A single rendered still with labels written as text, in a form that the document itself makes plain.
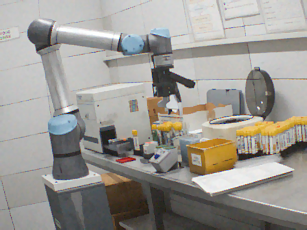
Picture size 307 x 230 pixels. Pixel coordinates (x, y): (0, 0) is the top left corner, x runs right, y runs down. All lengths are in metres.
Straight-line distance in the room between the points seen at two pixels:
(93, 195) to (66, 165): 0.15
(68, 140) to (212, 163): 0.53
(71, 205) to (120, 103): 0.78
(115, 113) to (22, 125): 1.34
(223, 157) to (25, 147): 2.18
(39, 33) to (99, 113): 0.70
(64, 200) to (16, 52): 1.99
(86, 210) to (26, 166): 1.86
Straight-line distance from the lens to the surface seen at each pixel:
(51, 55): 2.03
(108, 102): 2.47
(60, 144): 1.89
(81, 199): 1.89
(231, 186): 1.53
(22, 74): 3.68
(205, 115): 2.38
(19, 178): 3.72
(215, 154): 1.75
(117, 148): 2.31
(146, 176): 1.97
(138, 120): 2.53
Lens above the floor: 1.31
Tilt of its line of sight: 7 degrees down
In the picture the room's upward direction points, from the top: 8 degrees counter-clockwise
